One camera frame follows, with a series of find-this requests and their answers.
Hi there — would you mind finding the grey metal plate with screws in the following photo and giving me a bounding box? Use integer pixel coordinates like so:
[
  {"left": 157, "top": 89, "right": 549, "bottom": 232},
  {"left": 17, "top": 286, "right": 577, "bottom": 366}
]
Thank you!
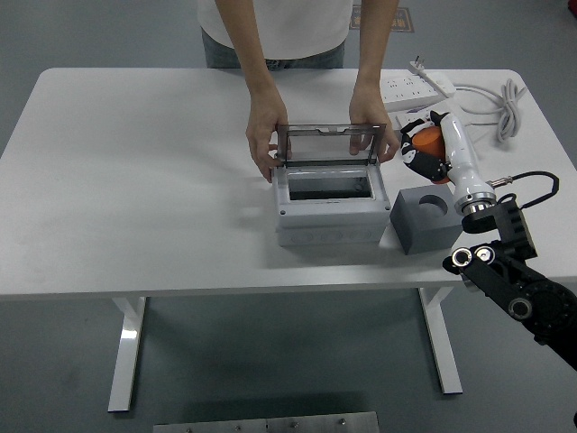
[{"left": 152, "top": 410, "right": 380, "bottom": 433}]

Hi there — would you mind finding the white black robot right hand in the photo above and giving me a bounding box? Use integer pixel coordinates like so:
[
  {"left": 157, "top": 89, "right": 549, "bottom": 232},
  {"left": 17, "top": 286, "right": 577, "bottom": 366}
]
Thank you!
[{"left": 399, "top": 110, "right": 497, "bottom": 212}]

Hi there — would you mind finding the brown floor sign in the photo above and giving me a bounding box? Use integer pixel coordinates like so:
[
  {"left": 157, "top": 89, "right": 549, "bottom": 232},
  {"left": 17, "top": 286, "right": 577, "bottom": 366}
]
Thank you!
[{"left": 349, "top": 4, "right": 415, "bottom": 33}]

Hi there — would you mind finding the grey block with round hole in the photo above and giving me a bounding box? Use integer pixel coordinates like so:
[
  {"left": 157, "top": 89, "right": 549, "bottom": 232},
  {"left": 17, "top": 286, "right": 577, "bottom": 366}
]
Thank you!
[{"left": 389, "top": 183, "right": 465, "bottom": 256}]

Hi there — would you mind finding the smoky transparent box lid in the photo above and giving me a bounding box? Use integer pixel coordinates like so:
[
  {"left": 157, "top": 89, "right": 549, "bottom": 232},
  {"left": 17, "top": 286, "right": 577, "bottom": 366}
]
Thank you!
[{"left": 274, "top": 123, "right": 389, "bottom": 168}]

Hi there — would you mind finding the person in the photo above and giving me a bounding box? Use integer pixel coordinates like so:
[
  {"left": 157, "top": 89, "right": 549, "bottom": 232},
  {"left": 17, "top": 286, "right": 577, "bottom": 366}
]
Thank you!
[{"left": 197, "top": 0, "right": 355, "bottom": 71}]

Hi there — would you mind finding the white coiled power cable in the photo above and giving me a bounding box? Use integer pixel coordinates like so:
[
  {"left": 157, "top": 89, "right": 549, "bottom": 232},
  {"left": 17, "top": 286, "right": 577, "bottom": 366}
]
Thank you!
[{"left": 453, "top": 78, "right": 528, "bottom": 143}]

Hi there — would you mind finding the person's right hand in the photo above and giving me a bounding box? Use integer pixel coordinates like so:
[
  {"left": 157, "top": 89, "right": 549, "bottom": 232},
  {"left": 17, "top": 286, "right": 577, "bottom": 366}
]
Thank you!
[{"left": 245, "top": 88, "right": 289, "bottom": 184}]

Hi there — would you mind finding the orange cylindrical battery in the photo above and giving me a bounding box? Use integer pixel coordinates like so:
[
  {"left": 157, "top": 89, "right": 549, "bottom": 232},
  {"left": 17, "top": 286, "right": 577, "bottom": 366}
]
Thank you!
[{"left": 410, "top": 125, "right": 452, "bottom": 185}]

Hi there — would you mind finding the white table leg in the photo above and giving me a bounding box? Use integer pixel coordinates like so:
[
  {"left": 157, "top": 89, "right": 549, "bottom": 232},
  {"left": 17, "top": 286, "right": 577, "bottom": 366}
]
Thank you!
[
  {"left": 417, "top": 287, "right": 464, "bottom": 396},
  {"left": 106, "top": 296, "right": 148, "bottom": 412}
]

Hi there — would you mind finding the person's left hand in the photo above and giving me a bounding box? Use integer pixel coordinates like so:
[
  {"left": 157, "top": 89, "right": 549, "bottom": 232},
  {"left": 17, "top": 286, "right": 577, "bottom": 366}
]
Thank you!
[{"left": 349, "top": 88, "right": 401, "bottom": 163}]

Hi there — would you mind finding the wide white power strip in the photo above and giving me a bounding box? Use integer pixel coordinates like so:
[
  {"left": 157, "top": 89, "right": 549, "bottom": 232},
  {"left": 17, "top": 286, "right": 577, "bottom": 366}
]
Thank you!
[{"left": 380, "top": 75, "right": 445, "bottom": 113}]

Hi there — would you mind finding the grey plastic junction box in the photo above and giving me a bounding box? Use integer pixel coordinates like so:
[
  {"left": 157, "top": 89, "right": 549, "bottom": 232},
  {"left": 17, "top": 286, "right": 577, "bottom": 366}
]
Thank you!
[{"left": 270, "top": 155, "right": 391, "bottom": 247}]

